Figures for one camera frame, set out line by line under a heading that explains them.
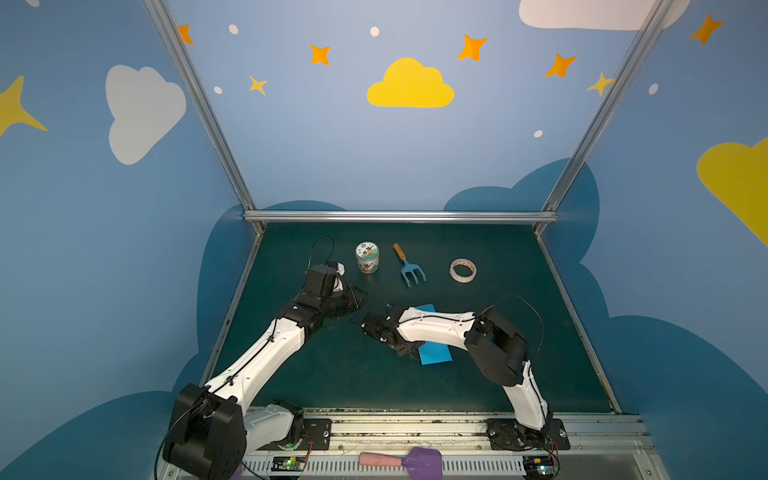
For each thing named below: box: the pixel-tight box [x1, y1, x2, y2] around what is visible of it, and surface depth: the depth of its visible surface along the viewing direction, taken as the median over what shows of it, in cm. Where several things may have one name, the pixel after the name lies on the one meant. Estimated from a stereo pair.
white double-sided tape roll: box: [449, 258, 477, 283], surface depth 109 cm
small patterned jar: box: [355, 241, 380, 275], surface depth 106 cm
